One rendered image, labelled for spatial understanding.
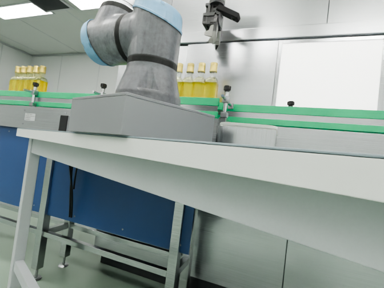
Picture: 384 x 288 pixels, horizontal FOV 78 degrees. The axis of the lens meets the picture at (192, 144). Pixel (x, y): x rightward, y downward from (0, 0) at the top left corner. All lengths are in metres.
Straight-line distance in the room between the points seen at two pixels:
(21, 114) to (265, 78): 1.31
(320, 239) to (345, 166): 0.09
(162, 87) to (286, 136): 0.61
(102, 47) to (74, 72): 5.79
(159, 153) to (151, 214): 0.73
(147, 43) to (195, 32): 0.90
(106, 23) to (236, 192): 0.50
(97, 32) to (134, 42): 0.12
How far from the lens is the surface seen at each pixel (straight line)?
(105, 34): 0.64
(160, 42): 0.55
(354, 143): 1.02
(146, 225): 1.09
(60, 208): 1.39
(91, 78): 6.02
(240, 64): 1.28
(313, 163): 0.23
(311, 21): 1.38
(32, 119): 1.54
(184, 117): 0.51
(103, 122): 0.48
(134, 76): 0.53
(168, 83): 0.53
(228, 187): 0.32
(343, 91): 1.24
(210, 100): 0.97
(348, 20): 1.39
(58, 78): 6.76
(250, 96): 1.21
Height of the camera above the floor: 0.73
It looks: 2 degrees up
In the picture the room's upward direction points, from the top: 7 degrees clockwise
